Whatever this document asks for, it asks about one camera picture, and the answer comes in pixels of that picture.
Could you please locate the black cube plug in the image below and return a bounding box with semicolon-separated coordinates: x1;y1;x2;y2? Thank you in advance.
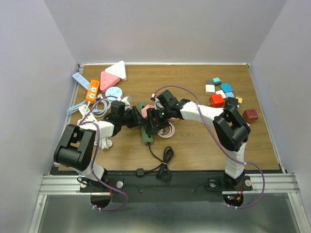
225;97;239;108

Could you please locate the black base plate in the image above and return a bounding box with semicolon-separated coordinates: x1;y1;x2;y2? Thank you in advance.
79;170;253;203

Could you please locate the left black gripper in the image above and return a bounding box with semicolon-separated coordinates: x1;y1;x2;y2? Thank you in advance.
120;106;147;129

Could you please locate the pink triangular power strip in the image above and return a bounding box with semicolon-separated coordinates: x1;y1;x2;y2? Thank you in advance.
100;71;120;93

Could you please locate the white cable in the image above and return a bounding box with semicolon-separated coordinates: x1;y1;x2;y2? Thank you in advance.
77;94;133;150

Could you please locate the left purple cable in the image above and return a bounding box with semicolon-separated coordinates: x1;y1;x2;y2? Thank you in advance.
77;96;129;212

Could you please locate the small white cube plug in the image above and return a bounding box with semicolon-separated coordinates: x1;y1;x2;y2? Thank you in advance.
215;90;227;100

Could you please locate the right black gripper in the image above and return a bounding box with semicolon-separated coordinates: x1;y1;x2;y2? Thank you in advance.
145;106;172;132

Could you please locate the blue round socket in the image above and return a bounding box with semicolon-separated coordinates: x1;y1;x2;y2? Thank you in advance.
105;86;123;101

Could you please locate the light blue cable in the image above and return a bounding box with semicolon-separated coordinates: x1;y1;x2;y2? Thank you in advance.
67;93;111;115

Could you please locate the orange power strip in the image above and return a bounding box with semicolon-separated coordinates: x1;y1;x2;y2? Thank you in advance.
85;80;100;103

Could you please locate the green power strip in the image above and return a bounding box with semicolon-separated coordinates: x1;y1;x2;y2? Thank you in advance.
138;101;154;144

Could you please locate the black power cord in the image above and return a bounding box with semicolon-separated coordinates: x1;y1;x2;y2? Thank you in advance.
136;143;174;182

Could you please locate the dark red cube plug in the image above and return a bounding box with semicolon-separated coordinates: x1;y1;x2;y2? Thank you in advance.
242;109;259;124

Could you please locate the light blue cube plug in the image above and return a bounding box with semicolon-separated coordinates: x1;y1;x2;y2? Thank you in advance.
225;92;235;98

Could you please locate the light blue power strip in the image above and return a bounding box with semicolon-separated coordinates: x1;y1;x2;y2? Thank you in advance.
72;72;90;90

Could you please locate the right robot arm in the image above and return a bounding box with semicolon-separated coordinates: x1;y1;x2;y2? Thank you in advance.
142;99;251;189

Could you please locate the pink round socket with cable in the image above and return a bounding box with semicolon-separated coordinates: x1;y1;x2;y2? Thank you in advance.
157;118;179;139

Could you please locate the teal cube plug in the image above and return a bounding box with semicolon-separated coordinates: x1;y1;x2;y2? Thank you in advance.
212;77;222;86

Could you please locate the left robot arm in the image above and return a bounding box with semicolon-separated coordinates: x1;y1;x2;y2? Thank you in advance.
53;102;146;191

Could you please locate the white triangular power strip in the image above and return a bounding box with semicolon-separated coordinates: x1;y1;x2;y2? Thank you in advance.
104;61;127;81

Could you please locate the pink cube socket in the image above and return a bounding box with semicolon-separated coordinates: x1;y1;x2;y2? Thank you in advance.
141;104;154;119

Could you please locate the yellow cube plug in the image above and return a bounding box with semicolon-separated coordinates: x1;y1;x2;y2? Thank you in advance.
235;96;243;104

